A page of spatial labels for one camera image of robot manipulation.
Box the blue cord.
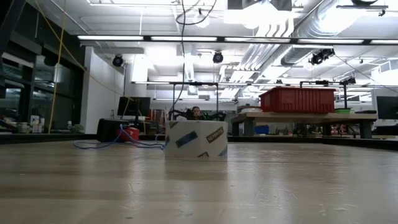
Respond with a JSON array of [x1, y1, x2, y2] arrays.
[[73, 123, 165, 151]]

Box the person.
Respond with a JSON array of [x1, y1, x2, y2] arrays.
[[190, 105, 203, 121]]

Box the clear tape roll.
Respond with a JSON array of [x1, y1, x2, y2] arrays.
[[164, 120, 229, 160]]

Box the black monitor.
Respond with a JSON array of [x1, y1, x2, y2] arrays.
[[376, 95, 398, 121], [117, 96, 152, 118]]

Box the long ceiling light bar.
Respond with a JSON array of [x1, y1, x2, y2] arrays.
[[76, 34, 398, 45]]

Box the red black battery pack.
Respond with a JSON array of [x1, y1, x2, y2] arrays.
[[96, 118, 141, 143]]

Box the red storage bin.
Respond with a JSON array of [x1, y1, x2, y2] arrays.
[[259, 86, 336, 113]]

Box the wooden table grey legs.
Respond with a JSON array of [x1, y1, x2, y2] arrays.
[[230, 111, 379, 140]]

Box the black metal stand frame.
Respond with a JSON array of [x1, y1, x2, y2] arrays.
[[169, 81, 220, 121]]

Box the black hanging cable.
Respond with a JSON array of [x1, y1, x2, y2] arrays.
[[175, 0, 218, 110]]

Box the silver ventilation duct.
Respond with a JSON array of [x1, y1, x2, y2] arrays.
[[280, 0, 354, 68]]

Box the yellow cable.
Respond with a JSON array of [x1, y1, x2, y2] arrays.
[[33, 0, 86, 134]]

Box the black aluminium frame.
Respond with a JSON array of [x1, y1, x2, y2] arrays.
[[0, 133, 398, 152]]

